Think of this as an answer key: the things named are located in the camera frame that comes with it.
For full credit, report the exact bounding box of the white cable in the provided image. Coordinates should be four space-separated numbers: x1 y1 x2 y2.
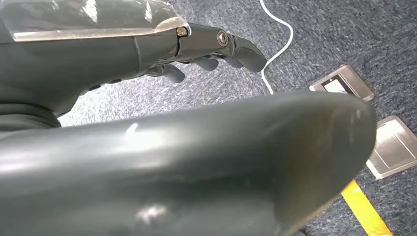
259 0 294 95

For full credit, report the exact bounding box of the open metal floor socket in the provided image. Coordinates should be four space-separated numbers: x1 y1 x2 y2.
309 64 375 102

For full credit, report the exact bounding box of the yellow floor tape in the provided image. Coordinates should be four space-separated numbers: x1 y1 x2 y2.
340 179 394 236

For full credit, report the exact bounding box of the closed metal floor socket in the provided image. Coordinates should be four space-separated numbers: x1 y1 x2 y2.
365 115 417 180

